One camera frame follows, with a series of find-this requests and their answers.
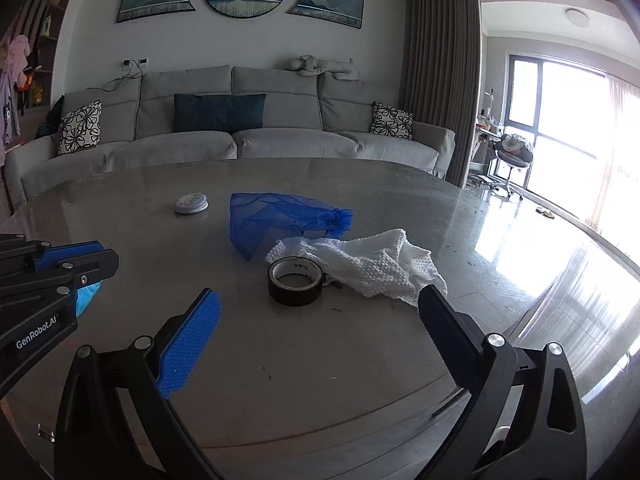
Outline swivel chair with clothes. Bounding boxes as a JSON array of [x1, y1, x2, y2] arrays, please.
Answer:
[[492, 132, 536, 201]]

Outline grey fabric sofa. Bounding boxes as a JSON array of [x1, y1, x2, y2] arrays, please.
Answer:
[[4, 65, 457, 211]]

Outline black white floral cushion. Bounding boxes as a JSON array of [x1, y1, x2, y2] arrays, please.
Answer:
[[369, 101, 415, 140], [56, 100, 103, 157]]

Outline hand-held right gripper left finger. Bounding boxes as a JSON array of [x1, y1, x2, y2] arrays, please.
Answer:
[[54, 287, 223, 480]]

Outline black tape roll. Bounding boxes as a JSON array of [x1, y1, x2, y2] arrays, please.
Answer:
[[268, 256, 326, 307]]

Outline wooden slat partition shelf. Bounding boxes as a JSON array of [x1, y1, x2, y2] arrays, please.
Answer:
[[0, 0, 76, 111]]

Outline blue mesh bag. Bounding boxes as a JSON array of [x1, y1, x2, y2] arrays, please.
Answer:
[[230, 192, 354, 262]]

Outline teal cushion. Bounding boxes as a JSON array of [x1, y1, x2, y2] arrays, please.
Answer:
[[173, 93, 267, 133]]

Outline white cloth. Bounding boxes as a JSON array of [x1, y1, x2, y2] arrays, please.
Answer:
[[265, 228, 448, 308]]

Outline grey plush toy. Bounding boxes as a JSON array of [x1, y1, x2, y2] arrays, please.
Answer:
[[285, 55, 360, 82]]

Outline dark bag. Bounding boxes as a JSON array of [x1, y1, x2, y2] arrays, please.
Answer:
[[36, 95, 65, 138]]

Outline grey coffee table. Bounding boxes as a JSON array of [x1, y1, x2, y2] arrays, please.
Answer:
[[0, 156, 640, 480]]

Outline small white round lid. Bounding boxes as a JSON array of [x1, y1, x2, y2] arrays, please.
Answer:
[[173, 193, 211, 216]]

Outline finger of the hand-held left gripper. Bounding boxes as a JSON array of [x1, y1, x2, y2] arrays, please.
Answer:
[[0, 249, 121, 302], [0, 233, 106, 274]]

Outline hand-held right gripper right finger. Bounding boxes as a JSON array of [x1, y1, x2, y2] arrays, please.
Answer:
[[417, 284, 588, 480]]

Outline white sheer curtain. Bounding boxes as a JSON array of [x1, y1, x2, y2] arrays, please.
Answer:
[[585, 72, 640, 256]]

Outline purple garment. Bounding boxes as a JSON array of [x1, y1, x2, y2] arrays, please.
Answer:
[[0, 72, 23, 166]]

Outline black charger cable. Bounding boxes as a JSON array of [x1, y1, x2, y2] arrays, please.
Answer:
[[92, 62, 143, 92]]

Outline brown curtain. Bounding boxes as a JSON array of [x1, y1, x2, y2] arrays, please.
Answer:
[[397, 0, 482, 188]]

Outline pink garment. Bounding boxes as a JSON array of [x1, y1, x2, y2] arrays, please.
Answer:
[[5, 35, 31, 83]]

